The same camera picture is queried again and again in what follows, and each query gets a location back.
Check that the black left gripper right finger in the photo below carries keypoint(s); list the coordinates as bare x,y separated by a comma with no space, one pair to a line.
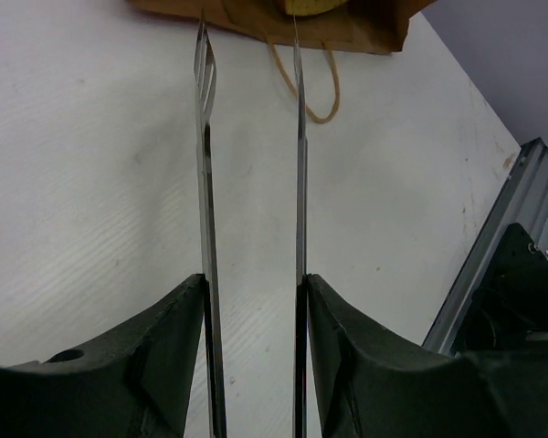
370,382

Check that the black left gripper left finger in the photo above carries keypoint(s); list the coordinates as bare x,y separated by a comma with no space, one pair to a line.
133,380

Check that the silver metal tongs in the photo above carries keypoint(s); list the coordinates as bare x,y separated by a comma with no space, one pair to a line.
205,90

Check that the red paper bag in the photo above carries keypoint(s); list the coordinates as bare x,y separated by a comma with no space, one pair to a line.
376,27

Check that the round yellow fake bread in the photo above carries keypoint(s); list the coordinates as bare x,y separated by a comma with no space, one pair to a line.
306,8

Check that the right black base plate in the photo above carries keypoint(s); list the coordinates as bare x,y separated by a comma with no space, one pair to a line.
509,308

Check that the aluminium mounting rail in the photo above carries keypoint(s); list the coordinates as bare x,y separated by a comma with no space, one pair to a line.
523,199

